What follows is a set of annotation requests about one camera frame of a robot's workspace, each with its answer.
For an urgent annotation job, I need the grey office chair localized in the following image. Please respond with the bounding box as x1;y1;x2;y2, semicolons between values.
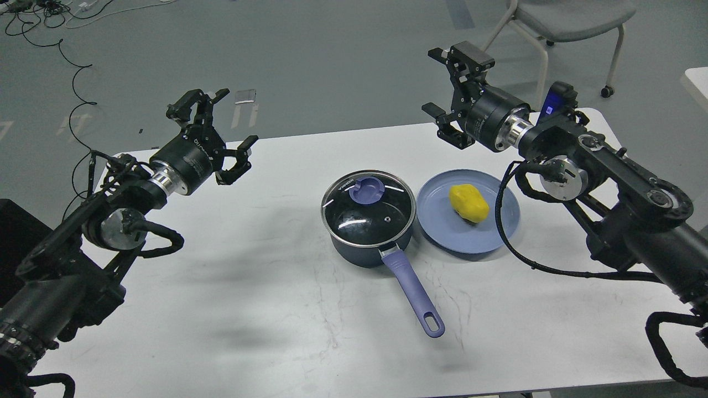
481;1;637;106

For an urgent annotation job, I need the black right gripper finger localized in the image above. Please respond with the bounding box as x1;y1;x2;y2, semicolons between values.
421;102;475;150
428;42;496;106

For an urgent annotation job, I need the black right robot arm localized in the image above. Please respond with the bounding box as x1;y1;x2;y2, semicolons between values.
422;42;707;389

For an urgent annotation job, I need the silver floor socket plate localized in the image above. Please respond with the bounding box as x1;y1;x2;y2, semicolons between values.
233;89;257;105

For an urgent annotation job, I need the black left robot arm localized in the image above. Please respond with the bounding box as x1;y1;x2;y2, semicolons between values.
1;88;258;397

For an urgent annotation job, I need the yellow potato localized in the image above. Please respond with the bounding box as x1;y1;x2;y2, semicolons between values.
448;184;490;223

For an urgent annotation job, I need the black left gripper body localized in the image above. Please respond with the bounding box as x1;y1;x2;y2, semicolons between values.
149;124;227;196

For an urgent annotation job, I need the white cable on floor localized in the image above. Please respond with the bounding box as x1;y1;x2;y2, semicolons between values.
65;0;180;29

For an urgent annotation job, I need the blue round plate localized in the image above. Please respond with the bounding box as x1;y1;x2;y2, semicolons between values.
417;169;504;254

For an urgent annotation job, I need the dark blue saucepan purple handle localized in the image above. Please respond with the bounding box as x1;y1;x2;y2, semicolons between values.
320;169;446;339

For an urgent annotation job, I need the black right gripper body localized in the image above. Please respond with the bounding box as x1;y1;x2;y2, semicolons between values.
457;82;531;152

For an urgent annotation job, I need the glass lid with purple knob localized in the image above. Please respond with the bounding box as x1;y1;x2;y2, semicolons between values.
321;170;417;247

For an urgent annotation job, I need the black cable on floor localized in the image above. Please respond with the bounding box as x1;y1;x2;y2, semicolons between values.
0;0;114;222

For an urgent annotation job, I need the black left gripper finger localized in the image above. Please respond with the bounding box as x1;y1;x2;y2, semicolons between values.
166;88;230;129
215;134;259;185

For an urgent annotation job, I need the white table at right edge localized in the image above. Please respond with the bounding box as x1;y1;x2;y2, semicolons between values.
679;66;708;112

